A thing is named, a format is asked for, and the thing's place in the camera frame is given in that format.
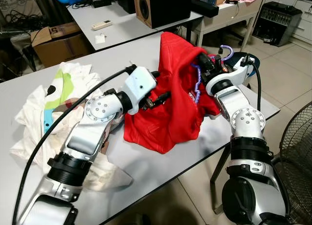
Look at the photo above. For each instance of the black power adapter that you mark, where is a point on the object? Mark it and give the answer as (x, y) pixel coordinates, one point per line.
(101, 1)

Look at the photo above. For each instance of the plain red t-shirt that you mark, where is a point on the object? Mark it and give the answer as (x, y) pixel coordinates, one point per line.
(170, 118)

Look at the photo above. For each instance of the white t-shirt green print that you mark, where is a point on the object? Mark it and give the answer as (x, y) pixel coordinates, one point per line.
(34, 108)

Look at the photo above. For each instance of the small white paper tag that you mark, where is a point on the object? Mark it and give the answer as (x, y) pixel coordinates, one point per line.
(100, 38)

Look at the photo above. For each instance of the white remote control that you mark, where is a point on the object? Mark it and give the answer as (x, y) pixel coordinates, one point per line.
(102, 25)

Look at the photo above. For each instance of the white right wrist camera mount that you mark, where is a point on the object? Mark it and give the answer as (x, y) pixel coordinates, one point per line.
(239, 74)

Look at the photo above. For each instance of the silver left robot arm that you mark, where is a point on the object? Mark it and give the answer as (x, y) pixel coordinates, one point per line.
(87, 137)

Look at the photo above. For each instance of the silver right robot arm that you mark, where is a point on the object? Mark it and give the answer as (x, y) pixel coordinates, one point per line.
(243, 118)

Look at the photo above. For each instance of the wooden black speaker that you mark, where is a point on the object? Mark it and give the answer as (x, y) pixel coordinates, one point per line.
(165, 8)

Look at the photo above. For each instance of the purple plastic hanger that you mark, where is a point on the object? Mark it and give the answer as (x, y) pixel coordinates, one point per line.
(197, 88)

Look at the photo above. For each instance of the black soundbar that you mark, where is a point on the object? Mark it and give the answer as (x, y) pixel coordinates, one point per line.
(204, 8)

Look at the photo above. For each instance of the black floor fan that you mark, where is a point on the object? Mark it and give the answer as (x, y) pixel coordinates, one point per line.
(297, 161)

